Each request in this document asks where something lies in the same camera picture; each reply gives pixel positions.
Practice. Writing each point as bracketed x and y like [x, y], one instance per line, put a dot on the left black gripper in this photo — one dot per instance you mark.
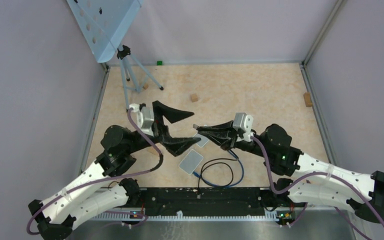
[175, 145]

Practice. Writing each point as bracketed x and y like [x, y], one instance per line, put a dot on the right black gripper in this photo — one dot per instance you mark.
[226, 139]

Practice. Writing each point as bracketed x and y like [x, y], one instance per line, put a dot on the white power adapter box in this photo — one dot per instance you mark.
[203, 140]

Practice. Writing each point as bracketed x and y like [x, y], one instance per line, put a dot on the grey network switch box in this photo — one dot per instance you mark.
[191, 161]

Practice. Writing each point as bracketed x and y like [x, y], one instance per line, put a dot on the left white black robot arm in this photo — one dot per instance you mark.
[107, 183]

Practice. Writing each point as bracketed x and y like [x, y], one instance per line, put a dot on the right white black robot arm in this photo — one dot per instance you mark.
[301, 177]

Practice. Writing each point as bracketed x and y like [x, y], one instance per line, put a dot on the wooden block near left arm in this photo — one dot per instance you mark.
[153, 151]

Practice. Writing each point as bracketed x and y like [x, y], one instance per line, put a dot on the small wooden cube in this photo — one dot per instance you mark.
[194, 97]

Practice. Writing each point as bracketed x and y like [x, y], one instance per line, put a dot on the wooden piece by tripod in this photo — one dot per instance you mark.
[145, 86]

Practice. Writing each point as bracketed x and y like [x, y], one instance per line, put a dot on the blue tripod stand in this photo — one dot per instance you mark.
[129, 80]

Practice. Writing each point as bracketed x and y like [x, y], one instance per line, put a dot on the wooden block at right edge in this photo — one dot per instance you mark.
[307, 100]

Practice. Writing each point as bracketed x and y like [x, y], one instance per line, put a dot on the blue perforated metal panel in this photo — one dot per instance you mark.
[104, 23]

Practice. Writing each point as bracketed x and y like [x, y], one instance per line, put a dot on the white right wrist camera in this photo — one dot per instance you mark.
[243, 123]

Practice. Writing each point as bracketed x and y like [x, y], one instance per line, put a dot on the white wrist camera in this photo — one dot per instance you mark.
[144, 118]
[243, 123]

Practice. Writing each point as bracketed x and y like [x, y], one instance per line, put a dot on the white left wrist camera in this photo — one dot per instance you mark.
[144, 118]

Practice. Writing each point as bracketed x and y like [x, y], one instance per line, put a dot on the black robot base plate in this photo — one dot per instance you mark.
[208, 201]

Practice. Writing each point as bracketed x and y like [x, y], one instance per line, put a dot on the white slotted cable duct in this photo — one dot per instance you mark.
[179, 217]

